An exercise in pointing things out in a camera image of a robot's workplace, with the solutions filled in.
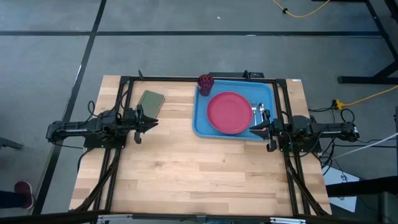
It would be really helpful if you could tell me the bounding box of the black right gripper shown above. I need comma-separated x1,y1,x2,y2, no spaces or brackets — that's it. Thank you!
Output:
249,110,284,152

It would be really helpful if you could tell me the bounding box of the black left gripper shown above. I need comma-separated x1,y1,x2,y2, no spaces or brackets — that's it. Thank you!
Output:
127,104,159,144

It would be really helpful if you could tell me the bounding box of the metal fork orange handle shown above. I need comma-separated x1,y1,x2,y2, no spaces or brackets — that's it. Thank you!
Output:
251,100,259,127

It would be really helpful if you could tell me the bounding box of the red round plate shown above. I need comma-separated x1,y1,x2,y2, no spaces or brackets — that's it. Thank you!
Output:
206,91,253,135

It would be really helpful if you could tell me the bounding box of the red plastic cup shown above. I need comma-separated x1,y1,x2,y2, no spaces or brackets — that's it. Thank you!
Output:
197,73,215,96

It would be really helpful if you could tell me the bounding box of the blue plastic tray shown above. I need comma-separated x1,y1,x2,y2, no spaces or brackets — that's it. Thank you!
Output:
192,78,276,141

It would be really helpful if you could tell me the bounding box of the white paper sheet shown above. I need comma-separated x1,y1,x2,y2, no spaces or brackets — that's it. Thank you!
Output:
323,166,361,213

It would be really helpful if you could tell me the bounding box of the black horizontal beam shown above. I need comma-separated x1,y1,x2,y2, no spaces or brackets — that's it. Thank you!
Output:
325,175,398,197

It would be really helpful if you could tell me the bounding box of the black beam with silver brackets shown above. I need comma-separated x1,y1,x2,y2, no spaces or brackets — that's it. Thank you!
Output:
0,210,398,224

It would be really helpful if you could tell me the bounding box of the black stand foot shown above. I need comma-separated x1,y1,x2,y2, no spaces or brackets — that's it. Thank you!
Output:
0,136,24,152

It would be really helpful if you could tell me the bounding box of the person's red shoe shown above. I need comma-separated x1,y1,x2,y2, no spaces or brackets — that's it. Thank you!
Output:
14,181,34,210

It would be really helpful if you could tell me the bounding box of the person's leg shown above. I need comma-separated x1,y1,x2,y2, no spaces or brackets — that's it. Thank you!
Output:
0,190,26,209

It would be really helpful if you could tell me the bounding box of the black metal table frame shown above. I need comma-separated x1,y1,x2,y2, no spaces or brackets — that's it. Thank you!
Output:
74,70,332,217

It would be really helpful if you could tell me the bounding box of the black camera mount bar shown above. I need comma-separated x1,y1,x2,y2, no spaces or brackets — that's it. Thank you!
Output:
208,70,265,79

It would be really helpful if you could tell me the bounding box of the black cable bundle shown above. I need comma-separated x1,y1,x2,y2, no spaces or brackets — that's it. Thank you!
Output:
307,104,389,175

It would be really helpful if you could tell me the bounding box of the white cable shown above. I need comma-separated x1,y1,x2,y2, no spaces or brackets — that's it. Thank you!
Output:
334,132,398,159

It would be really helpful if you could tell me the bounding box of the yellow cable with plug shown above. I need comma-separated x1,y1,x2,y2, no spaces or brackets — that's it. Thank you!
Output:
334,85,398,110

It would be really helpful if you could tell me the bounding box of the black floor stand frame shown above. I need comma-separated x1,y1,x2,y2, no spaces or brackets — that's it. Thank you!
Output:
312,0,398,85

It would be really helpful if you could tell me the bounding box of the yellow cable with black clip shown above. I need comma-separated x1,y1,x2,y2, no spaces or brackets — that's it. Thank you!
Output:
272,0,331,19

